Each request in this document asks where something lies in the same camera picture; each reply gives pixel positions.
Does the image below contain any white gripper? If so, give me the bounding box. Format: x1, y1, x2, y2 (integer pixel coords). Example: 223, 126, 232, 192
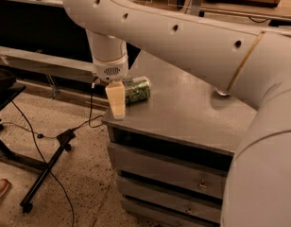
93, 55, 128, 119

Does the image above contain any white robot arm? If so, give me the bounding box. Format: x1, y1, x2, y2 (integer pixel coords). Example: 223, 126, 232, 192
63, 0, 291, 227

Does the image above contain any white green soda can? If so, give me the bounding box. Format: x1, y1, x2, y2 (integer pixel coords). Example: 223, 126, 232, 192
216, 89, 230, 96

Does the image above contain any grey drawer cabinet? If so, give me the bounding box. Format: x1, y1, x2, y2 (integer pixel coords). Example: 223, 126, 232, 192
104, 52, 256, 227

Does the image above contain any black metal stand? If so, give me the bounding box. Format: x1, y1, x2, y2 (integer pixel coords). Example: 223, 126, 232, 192
0, 68, 77, 215

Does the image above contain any white shoe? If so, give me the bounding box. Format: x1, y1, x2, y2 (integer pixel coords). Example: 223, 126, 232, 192
0, 179, 9, 198

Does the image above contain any cluttered back shelf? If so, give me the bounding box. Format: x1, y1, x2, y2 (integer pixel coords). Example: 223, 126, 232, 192
0, 0, 291, 26

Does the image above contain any black floor cable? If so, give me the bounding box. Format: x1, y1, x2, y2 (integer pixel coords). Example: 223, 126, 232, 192
0, 79, 104, 227

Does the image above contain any grey metal rail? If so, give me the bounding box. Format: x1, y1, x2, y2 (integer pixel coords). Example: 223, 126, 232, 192
0, 46, 94, 83

